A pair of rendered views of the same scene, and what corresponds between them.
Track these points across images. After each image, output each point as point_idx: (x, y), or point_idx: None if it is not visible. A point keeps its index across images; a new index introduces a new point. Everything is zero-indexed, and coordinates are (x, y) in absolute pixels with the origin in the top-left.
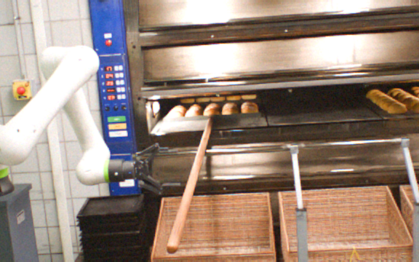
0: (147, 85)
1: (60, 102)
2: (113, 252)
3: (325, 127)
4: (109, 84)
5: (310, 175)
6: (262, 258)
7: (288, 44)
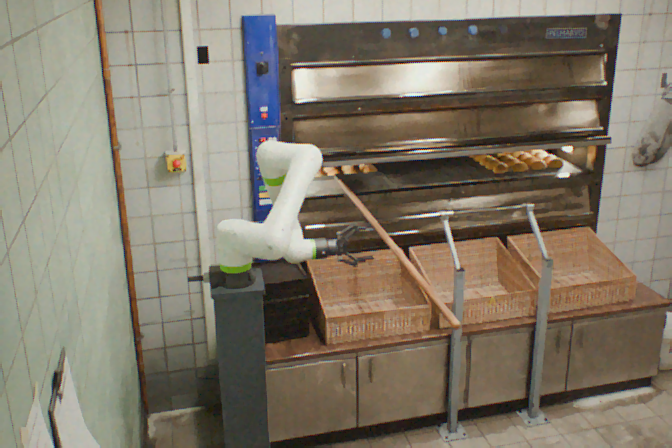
0: None
1: (302, 199)
2: (284, 315)
3: (450, 189)
4: None
5: (438, 231)
6: (419, 311)
7: (424, 116)
